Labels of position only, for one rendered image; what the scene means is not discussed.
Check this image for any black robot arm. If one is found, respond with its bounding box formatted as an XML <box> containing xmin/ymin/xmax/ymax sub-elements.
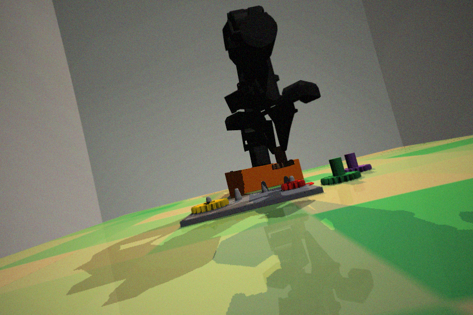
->
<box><xmin>223</xmin><ymin>6</ymin><xmax>277</xmax><ymax>168</ymax></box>

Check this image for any brown gear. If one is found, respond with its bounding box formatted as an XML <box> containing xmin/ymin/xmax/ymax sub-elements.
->
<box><xmin>272</xmin><ymin>146</ymin><xmax>294</xmax><ymax>170</ymax></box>

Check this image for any yellow gear with black stripe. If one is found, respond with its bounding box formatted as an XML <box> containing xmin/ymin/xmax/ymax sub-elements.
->
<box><xmin>191</xmin><ymin>198</ymin><xmax>229</xmax><ymax>214</ymax></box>

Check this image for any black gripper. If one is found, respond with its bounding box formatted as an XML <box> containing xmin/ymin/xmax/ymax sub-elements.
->
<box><xmin>225</xmin><ymin>67</ymin><xmax>321</xmax><ymax>154</ymax></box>

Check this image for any purple gear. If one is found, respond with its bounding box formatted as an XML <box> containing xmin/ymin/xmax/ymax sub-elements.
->
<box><xmin>344</xmin><ymin>153</ymin><xmax>372</xmax><ymax>173</ymax></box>

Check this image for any green gear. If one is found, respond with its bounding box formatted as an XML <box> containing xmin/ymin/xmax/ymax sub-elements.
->
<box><xmin>321</xmin><ymin>157</ymin><xmax>361</xmax><ymax>185</ymax></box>

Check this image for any red gear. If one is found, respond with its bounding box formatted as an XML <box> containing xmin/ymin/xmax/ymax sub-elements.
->
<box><xmin>281</xmin><ymin>179</ymin><xmax>306</xmax><ymax>190</ymax></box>

